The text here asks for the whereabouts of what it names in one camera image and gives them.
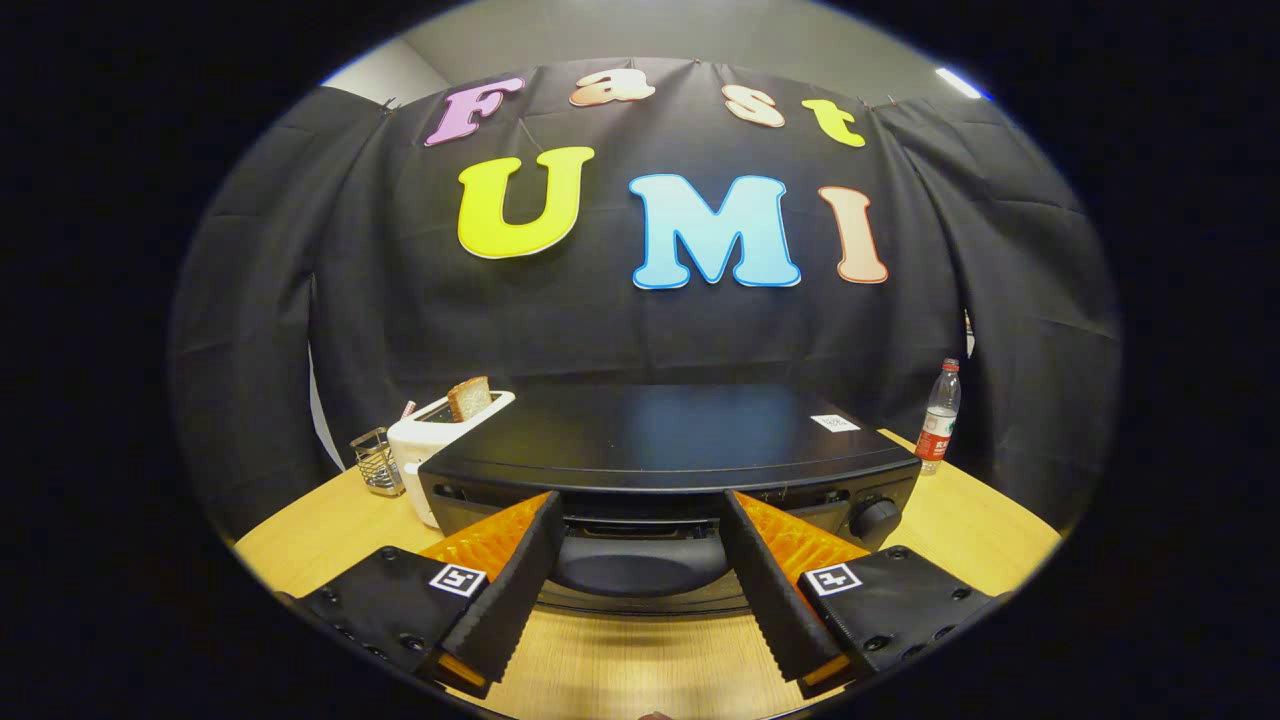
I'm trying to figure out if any metal wire basket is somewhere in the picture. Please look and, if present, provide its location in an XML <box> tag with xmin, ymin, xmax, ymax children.
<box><xmin>350</xmin><ymin>427</ymin><xmax>406</xmax><ymax>497</ymax></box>

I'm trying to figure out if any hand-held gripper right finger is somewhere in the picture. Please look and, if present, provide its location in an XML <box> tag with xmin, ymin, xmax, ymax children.
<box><xmin>722</xmin><ymin>490</ymin><xmax>1006</xmax><ymax>701</ymax></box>

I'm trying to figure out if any red label plastic water bottle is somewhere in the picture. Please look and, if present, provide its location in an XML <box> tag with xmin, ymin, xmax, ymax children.
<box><xmin>915</xmin><ymin>359</ymin><xmax>963</xmax><ymax>476</ymax></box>

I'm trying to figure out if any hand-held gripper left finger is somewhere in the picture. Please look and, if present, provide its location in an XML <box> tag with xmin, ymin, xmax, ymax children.
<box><xmin>290</xmin><ymin>490</ymin><xmax>567</xmax><ymax>701</ymax></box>

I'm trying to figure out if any white bread toaster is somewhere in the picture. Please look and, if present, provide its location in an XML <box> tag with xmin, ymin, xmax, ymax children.
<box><xmin>387</xmin><ymin>390</ymin><xmax>516</xmax><ymax>529</ymax></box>

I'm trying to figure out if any black toaster oven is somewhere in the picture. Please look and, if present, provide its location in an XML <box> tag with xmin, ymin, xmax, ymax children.
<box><xmin>418</xmin><ymin>385</ymin><xmax>923</xmax><ymax>616</ymax></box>

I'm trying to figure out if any brown bread slice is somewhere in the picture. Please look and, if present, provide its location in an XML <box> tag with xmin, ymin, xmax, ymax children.
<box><xmin>447</xmin><ymin>376</ymin><xmax>493</xmax><ymax>423</ymax></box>

